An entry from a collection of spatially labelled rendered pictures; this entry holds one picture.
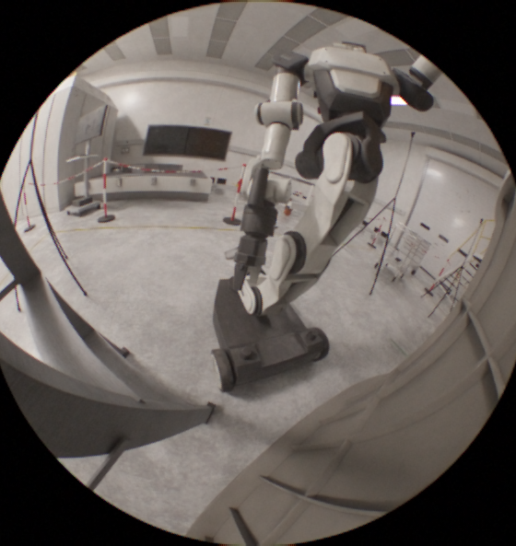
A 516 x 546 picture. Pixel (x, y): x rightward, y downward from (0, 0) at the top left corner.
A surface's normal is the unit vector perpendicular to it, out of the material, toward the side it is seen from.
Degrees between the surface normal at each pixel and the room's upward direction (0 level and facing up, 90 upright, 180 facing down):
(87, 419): 87
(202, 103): 90
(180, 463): 0
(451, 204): 90
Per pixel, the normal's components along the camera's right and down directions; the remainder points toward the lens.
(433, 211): -0.91, 0.00
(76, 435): 0.94, 0.30
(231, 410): 0.23, -0.81
